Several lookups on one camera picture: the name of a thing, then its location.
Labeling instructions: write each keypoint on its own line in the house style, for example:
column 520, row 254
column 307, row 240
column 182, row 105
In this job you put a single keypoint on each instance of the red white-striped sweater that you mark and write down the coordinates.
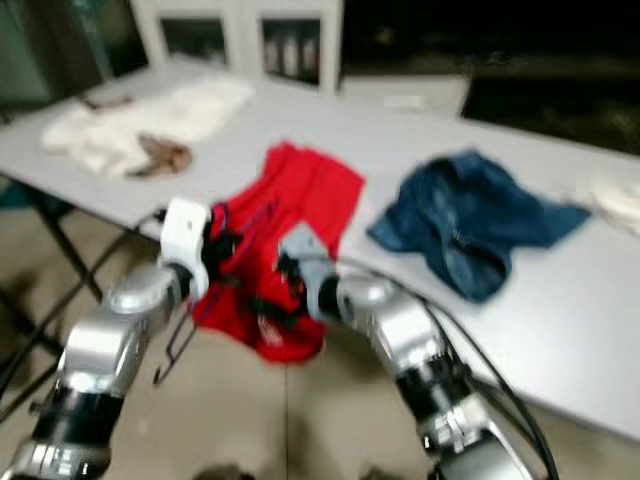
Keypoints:
column 300, row 190

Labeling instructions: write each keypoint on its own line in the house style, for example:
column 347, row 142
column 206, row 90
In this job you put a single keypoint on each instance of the white hoodie with plaid lining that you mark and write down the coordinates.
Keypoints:
column 120, row 130

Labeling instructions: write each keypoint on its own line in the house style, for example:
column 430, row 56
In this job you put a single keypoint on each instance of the white glass-door cabinet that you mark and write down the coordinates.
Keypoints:
column 240, row 40

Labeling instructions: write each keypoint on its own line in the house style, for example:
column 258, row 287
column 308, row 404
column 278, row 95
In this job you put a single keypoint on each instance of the white drawer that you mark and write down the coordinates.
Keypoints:
column 400, row 95

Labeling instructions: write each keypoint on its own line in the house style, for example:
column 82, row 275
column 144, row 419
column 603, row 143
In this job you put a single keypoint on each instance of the grey curtain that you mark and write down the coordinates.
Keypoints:
column 50, row 50

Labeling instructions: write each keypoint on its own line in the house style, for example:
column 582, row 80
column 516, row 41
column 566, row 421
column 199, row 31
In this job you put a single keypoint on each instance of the black media shelf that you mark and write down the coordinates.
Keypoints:
column 540, row 100

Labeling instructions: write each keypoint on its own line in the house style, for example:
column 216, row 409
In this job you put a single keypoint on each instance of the plain white shirt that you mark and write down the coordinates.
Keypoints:
column 615, row 200

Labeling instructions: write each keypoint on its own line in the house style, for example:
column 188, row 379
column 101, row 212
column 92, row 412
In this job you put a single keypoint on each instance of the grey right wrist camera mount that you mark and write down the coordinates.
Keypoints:
column 300, row 245

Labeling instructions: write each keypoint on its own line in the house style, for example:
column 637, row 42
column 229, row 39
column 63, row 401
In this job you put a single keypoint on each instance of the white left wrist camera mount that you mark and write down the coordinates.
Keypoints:
column 185, row 235

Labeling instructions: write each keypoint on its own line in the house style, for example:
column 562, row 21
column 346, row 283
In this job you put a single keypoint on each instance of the black table leg frame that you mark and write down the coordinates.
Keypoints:
column 60, row 250

